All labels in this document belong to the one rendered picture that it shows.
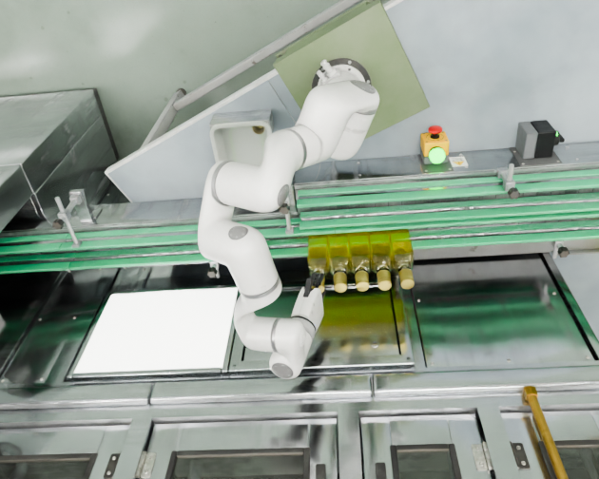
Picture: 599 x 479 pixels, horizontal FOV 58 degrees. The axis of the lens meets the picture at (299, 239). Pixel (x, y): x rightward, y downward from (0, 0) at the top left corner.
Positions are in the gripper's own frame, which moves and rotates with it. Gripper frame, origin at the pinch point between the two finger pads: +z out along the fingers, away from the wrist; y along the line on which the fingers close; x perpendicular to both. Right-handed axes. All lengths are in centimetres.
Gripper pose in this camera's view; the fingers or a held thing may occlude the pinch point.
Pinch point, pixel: (318, 286)
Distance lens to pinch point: 141.1
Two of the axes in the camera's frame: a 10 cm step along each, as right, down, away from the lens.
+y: -1.1, -8.1, -5.8
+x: -9.5, -0.9, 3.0
